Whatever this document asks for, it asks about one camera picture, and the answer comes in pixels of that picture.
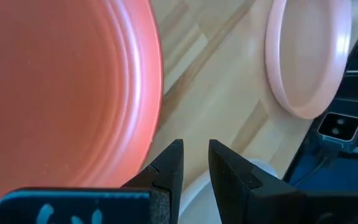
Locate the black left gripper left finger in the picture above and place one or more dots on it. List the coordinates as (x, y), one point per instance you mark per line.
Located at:
(163, 186)

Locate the orange plate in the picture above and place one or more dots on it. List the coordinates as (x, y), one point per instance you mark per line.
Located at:
(306, 56)

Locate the small black square camera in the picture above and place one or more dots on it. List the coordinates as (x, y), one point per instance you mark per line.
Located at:
(339, 127)

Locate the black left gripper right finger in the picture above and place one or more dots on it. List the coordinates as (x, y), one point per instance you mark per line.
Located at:
(238, 193)

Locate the light grey plate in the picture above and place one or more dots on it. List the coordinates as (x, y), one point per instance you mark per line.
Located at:
(197, 202)

